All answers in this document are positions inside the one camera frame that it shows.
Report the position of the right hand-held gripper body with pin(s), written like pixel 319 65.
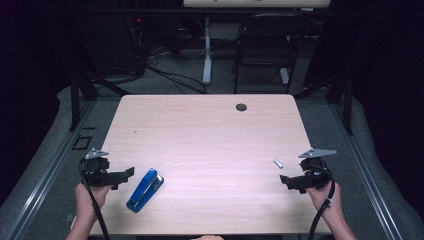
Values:
pixel 316 176

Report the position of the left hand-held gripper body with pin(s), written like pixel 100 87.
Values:
pixel 96 173

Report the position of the silver staple strip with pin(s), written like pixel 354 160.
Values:
pixel 278 163

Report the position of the blue stapler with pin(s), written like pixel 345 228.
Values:
pixel 144 190

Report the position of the person's right hand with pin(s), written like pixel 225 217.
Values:
pixel 320 198

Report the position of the person's left hand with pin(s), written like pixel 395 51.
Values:
pixel 87 200

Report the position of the black tape square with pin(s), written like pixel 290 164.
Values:
pixel 74 146

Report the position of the short black tape strip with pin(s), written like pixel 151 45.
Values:
pixel 88 128

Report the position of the grey tape strip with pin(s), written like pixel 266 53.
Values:
pixel 68 218

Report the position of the black metal stand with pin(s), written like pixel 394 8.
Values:
pixel 76 100
pixel 346 103

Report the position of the black table grommet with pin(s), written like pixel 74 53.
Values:
pixel 241 107

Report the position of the person's knee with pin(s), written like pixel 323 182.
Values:
pixel 207 238

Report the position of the dark computer tower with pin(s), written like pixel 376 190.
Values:
pixel 116 43

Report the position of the white desk leg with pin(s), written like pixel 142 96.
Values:
pixel 207 60

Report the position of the black chair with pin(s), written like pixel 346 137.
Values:
pixel 266 43

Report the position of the aluminium floor rail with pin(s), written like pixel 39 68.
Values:
pixel 43 180
pixel 366 176

